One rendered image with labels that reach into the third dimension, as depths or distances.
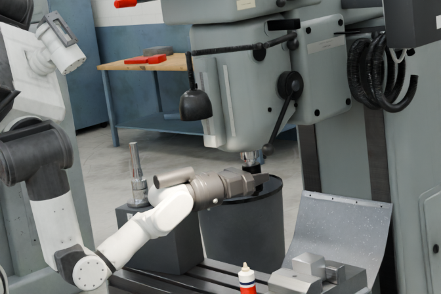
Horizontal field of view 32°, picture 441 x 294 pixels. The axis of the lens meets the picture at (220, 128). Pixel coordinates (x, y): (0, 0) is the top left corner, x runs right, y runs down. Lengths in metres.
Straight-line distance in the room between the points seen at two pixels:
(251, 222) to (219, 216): 0.16
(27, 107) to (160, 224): 0.40
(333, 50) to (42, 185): 0.79
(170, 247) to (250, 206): 1.61
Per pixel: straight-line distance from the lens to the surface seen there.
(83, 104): 9.27
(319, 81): 1.95
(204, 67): 1.80
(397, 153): 2.16
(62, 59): 1.76
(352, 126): 2.19
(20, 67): 1.80
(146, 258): 2.34
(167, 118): 8.19
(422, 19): 1.85
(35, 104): 1.76
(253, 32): 1.80
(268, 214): 3.90
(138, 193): 2.32
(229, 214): 3.84
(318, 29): 1.94
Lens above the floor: 1.76
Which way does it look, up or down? 12 degrees down
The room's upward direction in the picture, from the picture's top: 8 degrees counter-clockwise
